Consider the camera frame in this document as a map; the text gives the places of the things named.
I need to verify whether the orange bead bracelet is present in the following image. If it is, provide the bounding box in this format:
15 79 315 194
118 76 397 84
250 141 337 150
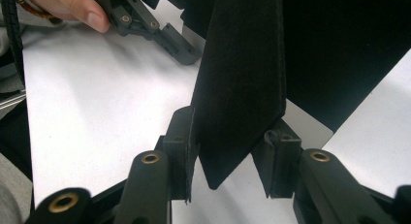
14 0 64 24

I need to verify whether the white table sheet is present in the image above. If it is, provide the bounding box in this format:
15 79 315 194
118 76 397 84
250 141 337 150
21 0 411 224

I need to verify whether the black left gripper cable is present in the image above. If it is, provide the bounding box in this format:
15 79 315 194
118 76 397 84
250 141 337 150
0 0 26 86

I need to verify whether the aluminium floor rail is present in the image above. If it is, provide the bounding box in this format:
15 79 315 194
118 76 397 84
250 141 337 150
0 90 27 112

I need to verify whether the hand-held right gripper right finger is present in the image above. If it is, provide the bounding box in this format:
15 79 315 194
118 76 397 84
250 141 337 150
251 118 303 200

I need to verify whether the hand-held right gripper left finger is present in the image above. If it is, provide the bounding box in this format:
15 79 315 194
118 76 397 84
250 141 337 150
162 105 197 203

